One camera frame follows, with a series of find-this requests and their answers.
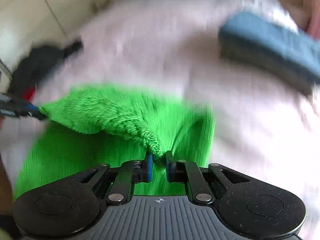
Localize green knitted sweater vest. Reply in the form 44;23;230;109
14;85;215;197

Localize folded grey dark clothes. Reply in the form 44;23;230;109
220;41;319;95

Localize red garment in pile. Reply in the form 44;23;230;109
22;86;36;101

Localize black garment in pile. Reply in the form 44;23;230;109
8;39;83;97

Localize white sliding wardrobe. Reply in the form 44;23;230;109
1;0;107;76

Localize pink grey bed quilt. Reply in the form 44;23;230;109
0;0;320;230

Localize folded blue jeans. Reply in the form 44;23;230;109
218;11;319;83

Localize pink curtain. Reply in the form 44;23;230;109
303;0;319;40

